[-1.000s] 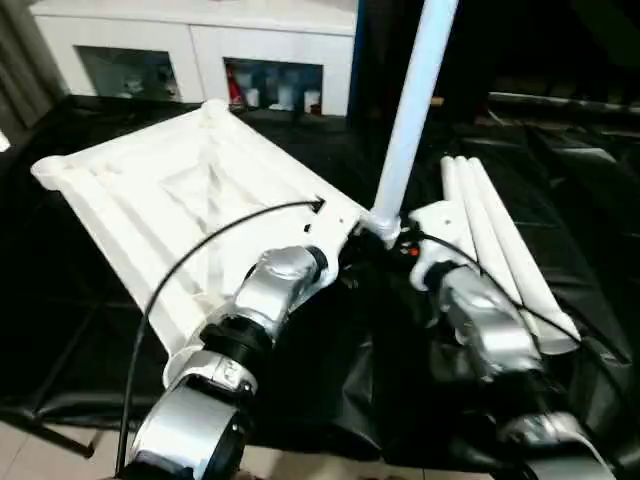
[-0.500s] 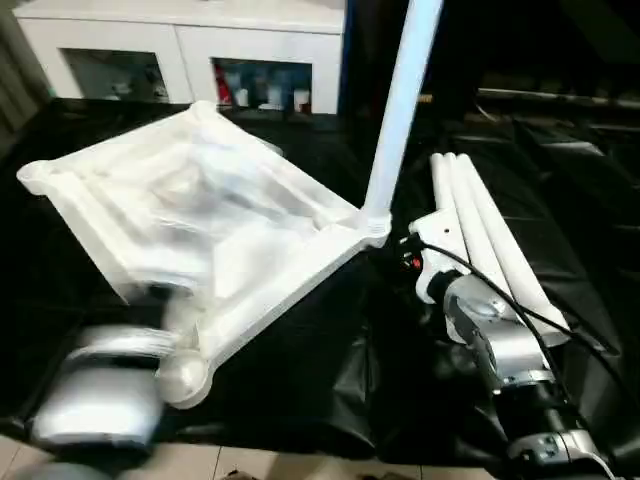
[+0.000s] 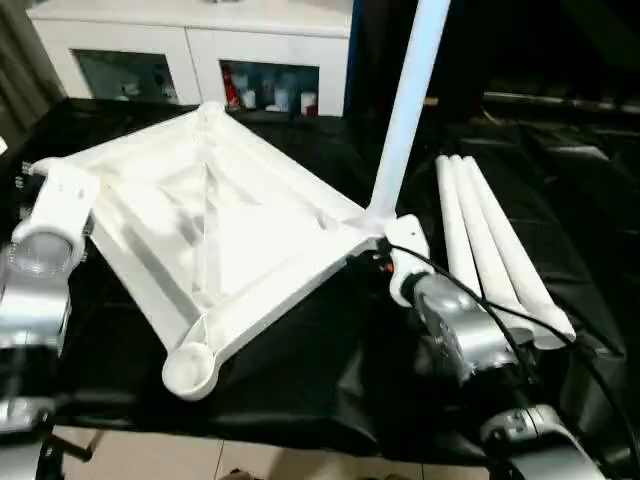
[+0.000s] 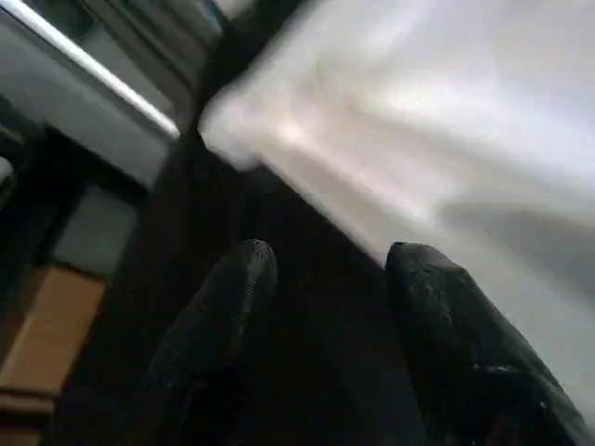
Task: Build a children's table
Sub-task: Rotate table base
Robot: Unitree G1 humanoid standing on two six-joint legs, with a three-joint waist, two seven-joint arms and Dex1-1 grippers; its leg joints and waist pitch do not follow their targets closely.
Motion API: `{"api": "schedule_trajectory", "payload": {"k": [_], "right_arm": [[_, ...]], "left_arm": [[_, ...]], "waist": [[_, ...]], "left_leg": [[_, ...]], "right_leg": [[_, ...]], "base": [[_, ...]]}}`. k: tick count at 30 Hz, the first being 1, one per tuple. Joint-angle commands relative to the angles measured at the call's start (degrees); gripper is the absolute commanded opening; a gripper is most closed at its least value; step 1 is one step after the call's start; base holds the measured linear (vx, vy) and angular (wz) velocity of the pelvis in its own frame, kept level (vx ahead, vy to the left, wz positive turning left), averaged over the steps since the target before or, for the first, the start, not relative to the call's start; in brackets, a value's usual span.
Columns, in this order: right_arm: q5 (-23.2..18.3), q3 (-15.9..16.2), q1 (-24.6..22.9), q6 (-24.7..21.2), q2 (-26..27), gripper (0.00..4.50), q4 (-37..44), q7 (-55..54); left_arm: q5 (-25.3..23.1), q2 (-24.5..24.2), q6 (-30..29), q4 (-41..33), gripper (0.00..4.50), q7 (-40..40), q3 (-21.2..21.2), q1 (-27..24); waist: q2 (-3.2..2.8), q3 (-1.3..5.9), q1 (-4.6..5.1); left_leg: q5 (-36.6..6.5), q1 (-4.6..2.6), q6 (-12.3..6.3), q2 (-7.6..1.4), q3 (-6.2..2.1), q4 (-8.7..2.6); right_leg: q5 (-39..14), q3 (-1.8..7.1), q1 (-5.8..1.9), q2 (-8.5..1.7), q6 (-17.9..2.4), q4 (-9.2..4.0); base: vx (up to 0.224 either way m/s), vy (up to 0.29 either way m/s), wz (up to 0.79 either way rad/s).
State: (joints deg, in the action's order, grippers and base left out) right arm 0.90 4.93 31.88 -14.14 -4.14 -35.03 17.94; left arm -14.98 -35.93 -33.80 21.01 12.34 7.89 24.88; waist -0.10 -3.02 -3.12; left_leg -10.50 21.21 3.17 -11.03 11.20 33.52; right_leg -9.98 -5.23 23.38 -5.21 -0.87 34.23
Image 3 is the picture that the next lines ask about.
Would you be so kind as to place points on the white plastic table leg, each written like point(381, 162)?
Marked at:
point(452, 220)
point(405, 120)
point(505, 245)
point(478, 235)

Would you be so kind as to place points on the white plastic table top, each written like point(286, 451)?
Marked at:
point(230, 210)

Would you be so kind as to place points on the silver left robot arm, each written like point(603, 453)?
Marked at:
point(35, 300)

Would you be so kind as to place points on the black mat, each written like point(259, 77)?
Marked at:
point(300, 380)

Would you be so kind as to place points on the small tan tag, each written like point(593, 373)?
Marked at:
point(432, 100)

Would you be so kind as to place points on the white glass-door cabinet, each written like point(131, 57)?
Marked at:
point(180, 35)

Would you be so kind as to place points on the grey curtain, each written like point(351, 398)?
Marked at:
point(15, 60)

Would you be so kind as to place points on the black metal rail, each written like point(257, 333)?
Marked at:
point(560, 102)

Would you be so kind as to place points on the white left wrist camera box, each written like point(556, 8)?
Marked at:
point(62, 200)

